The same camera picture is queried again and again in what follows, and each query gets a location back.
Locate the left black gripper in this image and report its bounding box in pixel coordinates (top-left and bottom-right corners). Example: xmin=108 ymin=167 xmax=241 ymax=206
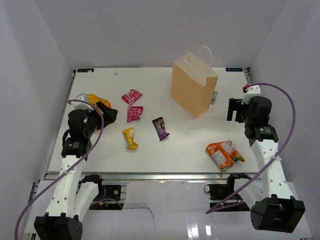
xmin=84 ymin=101 xmax=118 ymax=138

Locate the orange yellow chips bag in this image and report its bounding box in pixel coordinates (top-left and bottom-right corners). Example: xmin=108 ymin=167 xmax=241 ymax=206
xmin=88 ymin=93 xmax=112 ymax=108

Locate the pink candy packet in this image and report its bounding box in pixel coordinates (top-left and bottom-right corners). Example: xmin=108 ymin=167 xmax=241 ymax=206
xmin=127 ymin=106 xmax=144 ymax=123
xmin=121 ymin=89 xmax=143 ymax=106

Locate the yellow m&m's packet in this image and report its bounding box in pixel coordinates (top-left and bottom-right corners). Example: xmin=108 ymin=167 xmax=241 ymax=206
xmin=122 ymin=127 xmax=139 ymax=150

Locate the orange snack bag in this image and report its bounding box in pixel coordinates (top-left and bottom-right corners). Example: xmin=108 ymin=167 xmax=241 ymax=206
xmin=205 ymin=140 xmax=245 ymax=174

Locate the brown m&m's packet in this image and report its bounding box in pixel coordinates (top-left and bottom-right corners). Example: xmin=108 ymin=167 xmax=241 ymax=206
xmin=152 ymin=117 xmax=170 ymax=141

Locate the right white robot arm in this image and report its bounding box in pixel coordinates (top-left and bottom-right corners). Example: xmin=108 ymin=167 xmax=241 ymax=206
xmin=225 ymin=96 xmax=305 ymax=233

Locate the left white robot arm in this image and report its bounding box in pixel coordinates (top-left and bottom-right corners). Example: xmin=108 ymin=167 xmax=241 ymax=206
xmin=34 ymin=101 xmax=118 ymax=240

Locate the brown paper bag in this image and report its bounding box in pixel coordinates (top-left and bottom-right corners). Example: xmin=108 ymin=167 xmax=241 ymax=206
xmin=170 ymin=52 xmax=219 ymax=119

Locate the left blue table label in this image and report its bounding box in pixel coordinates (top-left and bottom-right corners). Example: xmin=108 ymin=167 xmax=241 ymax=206
xmin=76 ymin=68 xmax=95 ymax=73

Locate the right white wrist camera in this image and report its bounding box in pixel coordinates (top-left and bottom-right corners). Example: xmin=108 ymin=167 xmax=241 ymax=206
xmin=241 ymin=84 xmax=261 ymax=105

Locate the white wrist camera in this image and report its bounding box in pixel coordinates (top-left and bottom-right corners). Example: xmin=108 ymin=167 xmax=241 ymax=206
xmin=73 ymin=93 xmax=91 ymax=111
xmin=241 ymin=84 xmax=261 ymax=105

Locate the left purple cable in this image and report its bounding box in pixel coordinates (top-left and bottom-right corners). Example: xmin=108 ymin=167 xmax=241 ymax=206
xmin=14 ymin=98 xmax=105 ymax=240

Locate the purple cable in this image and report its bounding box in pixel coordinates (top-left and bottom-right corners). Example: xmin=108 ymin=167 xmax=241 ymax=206
xmin=205 ymin=82 xmax=297 ymax=215
xmin=14 ymin=98 xmax=105 ymax=240

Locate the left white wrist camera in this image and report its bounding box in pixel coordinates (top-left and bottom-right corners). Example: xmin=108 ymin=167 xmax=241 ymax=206
xmin=73 ymin=93 xmax=91 ymax=111

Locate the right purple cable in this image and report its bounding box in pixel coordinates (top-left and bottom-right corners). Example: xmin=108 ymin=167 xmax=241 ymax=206
xmin=205 ymin=82 xmax=297 ymax=215

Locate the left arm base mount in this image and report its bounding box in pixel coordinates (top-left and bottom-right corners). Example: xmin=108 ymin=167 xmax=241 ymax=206
xmin=74 ymin=182 xmax=122 ymax=210

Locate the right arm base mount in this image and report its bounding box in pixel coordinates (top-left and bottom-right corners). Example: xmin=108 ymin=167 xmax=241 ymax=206
xmin=203 ymin=183 xmax=243 ymax=208

